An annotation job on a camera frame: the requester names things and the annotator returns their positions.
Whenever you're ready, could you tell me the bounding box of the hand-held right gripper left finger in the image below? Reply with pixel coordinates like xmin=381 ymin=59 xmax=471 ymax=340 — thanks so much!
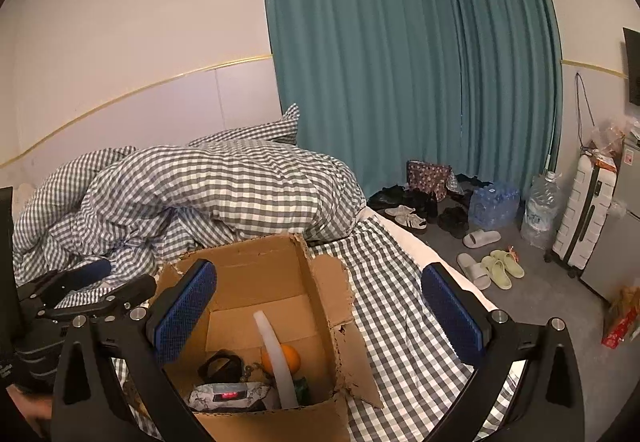
xmin=50 ymin=258 xmax=219 ymax=442

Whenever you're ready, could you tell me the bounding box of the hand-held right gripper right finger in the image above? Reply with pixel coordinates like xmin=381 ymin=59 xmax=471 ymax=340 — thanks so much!
xmin=421 ymin=263 xmax=586 ymax=442

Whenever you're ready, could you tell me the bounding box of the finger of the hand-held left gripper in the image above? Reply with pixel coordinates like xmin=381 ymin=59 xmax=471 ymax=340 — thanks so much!
xmin=15 ymin=258 xmax=113 ymax=309
xmin=35 ymin=273 xmax=157 ymax=324

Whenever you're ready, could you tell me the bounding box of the black strap ring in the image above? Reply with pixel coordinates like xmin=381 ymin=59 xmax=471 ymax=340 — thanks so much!
xmin=198 ymin=351 xmax=243 ymax=383

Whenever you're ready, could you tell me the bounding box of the brown cardboard box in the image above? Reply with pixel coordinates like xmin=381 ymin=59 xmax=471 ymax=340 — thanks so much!
xmin=122 ymin=232 xmax=385 ymax=442

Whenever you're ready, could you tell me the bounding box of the silver packet with red label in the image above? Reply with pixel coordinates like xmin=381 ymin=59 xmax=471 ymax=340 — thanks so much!
xmin=189 ymin=381 xmax=271 ymax=413

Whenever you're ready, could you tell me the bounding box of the long white plastic strip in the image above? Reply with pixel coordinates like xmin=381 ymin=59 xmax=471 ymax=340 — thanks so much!
xmin=253 ymin=311 xmax=299 ymax=409

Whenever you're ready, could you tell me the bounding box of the orange fruit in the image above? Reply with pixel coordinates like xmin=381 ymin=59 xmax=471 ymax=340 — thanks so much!
xmin=261 ymin=344 xmax=302 ymax=374

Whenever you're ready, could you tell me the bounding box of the white slipper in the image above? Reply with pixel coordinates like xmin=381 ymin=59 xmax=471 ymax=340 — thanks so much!
xmin=456 ymin=253 xmax=493 ymax=290
xmin=462 ymin=229 xmax=502 ymax=248

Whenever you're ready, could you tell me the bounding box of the pale green slipper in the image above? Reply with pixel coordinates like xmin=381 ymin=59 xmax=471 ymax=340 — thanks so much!
xmin=481 ymin=256 xmax=512 ymax=291
xmin=490 ymin=249 xmax=526 ymax=279

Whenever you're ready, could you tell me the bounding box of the black shoe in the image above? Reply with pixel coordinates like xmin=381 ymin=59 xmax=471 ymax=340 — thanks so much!
xmin=437 ymin=207 xmax=471 ymax=239
xmin=410 ymin=189 xmax=439 ymax=220
xmin=367 ymin=184 xmax=411 ymax=210

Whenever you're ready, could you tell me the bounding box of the shrink-wrapped water bottle pack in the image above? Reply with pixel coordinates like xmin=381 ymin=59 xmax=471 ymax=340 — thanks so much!
xmin=468 ymin=182 xmax=521 ymax=229

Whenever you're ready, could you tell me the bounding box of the grey white checked duvet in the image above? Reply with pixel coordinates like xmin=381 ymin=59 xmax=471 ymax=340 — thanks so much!
xmin=12 ymin=103 xmax=367 ymax=289

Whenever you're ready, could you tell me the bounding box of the large clear water jug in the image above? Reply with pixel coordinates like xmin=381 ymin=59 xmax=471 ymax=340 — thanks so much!
xmin=521 ymin=170 xmax=560 ymax=250

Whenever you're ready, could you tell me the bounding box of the floral patterned bag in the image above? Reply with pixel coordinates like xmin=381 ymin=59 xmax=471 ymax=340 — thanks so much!
xmin=406 ymin=159 xmax=452 ymax=202

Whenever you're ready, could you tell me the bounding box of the white ribbed suitcase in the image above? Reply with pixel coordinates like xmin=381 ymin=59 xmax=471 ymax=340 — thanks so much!
xmin=551 ymin=153 xmax=621 ymax=273

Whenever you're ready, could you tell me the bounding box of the red orange bag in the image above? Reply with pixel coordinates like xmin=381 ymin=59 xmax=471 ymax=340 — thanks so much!
xmin=601 ymin=286 xmax=640 ymax=349

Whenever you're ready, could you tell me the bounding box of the grey refrigerator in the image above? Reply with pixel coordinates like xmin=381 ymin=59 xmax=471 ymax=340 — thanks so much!
xmin=580 ymin=137 xmax=640 ymax=303

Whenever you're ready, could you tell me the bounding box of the clear plastic bag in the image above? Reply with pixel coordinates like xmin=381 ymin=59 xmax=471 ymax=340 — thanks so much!
xmin=587 ymin=117 xmax=640 ymax=158

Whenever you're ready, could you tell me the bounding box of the teal curtain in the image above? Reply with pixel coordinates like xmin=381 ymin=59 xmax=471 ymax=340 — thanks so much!
xmin=257 ymin=0 xmax=561 ymax=234

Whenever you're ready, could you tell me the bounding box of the black hanging cable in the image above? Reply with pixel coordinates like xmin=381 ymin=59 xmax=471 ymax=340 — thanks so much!
xmin=575 ymin=72 xmax=594 ymax=148

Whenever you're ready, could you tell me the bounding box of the black wall screen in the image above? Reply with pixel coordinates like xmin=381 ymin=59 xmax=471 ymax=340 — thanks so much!
xmin=622 ymin=27 xmax=640 ymax=105

